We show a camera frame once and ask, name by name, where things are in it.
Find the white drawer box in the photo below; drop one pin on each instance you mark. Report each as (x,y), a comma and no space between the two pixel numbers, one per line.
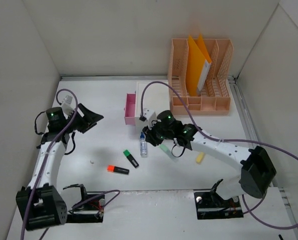
(156,97)

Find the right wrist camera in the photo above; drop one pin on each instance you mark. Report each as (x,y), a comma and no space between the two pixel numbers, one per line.
(145,119)

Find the pink drawer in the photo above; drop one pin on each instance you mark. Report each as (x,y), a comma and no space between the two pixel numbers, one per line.
(129,109)

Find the pastel green highlighter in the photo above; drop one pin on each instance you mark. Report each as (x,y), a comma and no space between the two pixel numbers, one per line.
(168,152)

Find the pastel yellow highlighter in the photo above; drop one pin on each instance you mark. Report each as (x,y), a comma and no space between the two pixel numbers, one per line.
(200,157)

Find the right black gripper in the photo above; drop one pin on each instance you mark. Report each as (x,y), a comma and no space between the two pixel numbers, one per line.
(152,136)

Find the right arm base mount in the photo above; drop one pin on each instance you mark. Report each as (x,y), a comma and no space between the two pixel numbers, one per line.
(209,206)

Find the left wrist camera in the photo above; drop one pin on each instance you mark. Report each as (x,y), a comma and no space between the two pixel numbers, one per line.
(66,103)

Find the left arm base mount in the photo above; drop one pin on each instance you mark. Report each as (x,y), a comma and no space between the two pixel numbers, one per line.
(91,212)

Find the green cap black highlighter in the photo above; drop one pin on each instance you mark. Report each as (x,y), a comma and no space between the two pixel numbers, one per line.
(130,158)

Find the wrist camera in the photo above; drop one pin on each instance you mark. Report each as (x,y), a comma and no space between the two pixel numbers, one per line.
(145,119)
(66,103)

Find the orange cap black highlighter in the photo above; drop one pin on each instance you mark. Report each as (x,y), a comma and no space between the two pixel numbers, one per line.
(118,170)

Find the clear spray bottle blue cap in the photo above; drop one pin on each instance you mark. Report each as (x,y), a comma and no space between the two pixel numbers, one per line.
(143,146)

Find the orange document folder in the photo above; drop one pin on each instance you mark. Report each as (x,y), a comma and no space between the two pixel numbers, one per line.
(198,65)

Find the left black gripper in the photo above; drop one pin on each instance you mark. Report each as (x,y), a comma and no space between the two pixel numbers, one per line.
(81,120)

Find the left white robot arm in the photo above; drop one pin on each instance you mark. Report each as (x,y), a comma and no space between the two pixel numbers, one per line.
(40,204)

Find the peach desk file organizer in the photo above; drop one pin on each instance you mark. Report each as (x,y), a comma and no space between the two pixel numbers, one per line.
(214,98)

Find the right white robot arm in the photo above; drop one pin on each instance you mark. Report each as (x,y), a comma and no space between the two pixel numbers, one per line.
(254,167)

